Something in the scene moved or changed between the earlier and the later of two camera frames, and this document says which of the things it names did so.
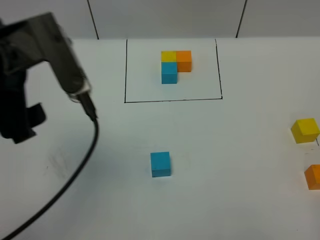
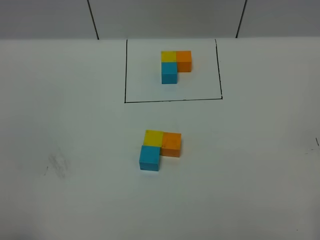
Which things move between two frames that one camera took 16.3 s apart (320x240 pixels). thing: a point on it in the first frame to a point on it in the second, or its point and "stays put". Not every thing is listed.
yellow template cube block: [168, 56] stays put
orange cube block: [312, 175] to [171, 144]
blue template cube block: [169, 72] stays put
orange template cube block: [184, 60] stays put
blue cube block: [160, 163] to [149, 158]
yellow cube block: [305, 130] to [153, 138]
